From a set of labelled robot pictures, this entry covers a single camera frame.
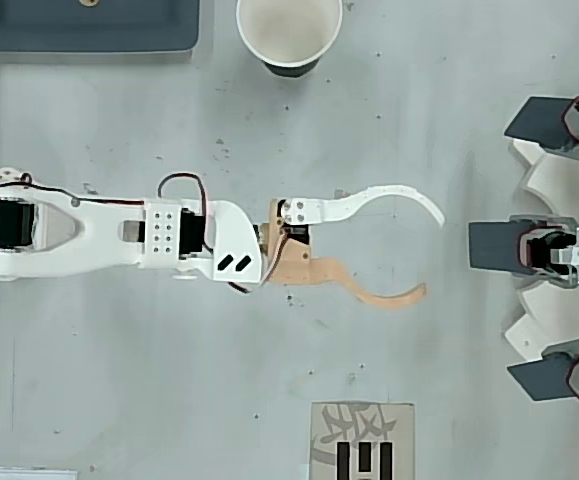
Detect black paper cup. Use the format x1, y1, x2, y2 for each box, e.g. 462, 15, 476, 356
235, 0, 344, 79

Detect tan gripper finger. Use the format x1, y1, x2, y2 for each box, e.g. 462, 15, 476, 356
318, 255, 428, 311

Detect red black upper arm cable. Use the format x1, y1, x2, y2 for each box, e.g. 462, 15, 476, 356
0, 172, 146, 207

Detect white round dispenser base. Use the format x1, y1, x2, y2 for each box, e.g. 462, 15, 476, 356
504, 137, 579, 361

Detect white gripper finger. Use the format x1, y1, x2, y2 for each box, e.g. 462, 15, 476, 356
283, 183, 446, 230

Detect grey paddle dispenser unit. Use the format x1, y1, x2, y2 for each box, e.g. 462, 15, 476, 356
506, 338, 579, 417
467, 214, 579, 290
502, 83, 579, 161

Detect tan gripper body, black servo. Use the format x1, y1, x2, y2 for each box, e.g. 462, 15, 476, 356
256, 198, 321, 287

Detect cardboard card with black bars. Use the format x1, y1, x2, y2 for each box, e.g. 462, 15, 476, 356
310, 401, 417, 480

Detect dark grey tray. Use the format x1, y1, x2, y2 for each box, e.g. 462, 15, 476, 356
0, 0, 201, 52

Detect red black forearm cable loop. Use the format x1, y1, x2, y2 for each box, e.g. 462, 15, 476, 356
157, 172, 211, 251

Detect red black gripper servo cable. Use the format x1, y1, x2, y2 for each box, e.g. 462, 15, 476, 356
226, 199, 293, 296

